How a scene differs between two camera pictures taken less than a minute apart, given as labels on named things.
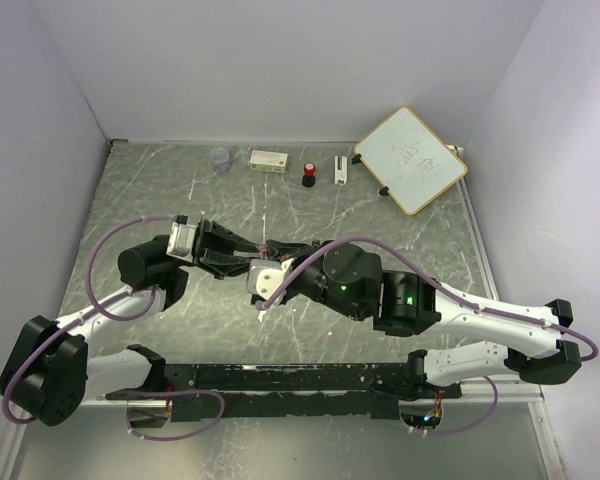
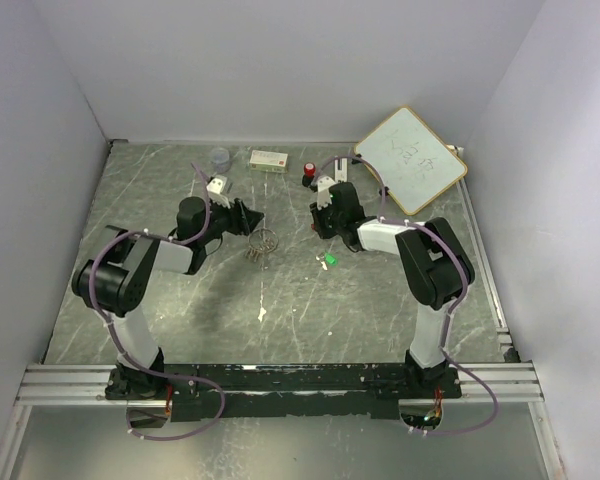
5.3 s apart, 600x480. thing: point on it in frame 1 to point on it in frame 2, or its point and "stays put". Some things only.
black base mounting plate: x=219 y=391 stays put
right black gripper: x=292 y=249 to x=317 y=216
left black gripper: x=214 y=249 to x=241 y=217
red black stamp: x=308 y=179 stays put
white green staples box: x=269 y=161 stays put
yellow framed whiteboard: x=414 y=163 stays put
